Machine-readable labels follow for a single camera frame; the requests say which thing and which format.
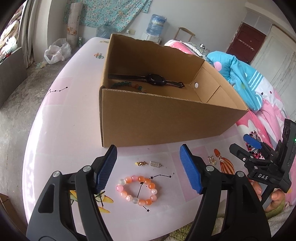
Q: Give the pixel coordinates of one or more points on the brown cardboard box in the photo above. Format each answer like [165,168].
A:
[143,114]

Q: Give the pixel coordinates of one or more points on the wooden chair frame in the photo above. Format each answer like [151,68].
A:
[183,34]

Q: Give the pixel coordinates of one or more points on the gold butterfly outline charm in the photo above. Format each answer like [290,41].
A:
[212,160]

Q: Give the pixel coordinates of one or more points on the dark grey cabinet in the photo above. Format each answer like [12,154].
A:
[12,74]

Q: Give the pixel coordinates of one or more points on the blue patterned quilt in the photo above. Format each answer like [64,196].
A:
[248,82]

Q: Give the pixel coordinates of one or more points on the teal floral hanging cloth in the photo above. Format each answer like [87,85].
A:
[117,14]

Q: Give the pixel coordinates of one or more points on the person's right hand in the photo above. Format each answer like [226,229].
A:
[277,197]

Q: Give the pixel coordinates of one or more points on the bronze butterfly charm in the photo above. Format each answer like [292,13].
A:
[141,163]

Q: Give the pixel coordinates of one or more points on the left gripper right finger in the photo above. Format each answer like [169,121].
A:
[244,217]

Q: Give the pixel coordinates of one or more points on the rolled floral paper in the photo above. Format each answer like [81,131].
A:
[73,24]

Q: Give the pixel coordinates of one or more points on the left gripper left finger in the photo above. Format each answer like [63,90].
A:
[67,209]

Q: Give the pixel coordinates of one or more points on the white plastic bag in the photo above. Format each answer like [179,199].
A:
[60,50]

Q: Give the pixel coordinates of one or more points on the grey curtain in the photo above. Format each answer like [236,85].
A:
[26,32]

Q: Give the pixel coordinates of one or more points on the dark red door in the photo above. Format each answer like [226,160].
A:
[246,43]

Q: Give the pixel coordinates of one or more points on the pink floral blanket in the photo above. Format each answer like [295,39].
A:
[265,117]

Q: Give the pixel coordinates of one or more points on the silver abacus charm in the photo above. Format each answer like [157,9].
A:
[155,164]

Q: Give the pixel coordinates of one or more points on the pink strap smartwatch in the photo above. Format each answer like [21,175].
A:
[152,79]

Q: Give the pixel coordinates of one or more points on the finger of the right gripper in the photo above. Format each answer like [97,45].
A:
[250,162]
[254,142]

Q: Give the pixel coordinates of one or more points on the blue water jug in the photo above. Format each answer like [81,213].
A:
[156,25]

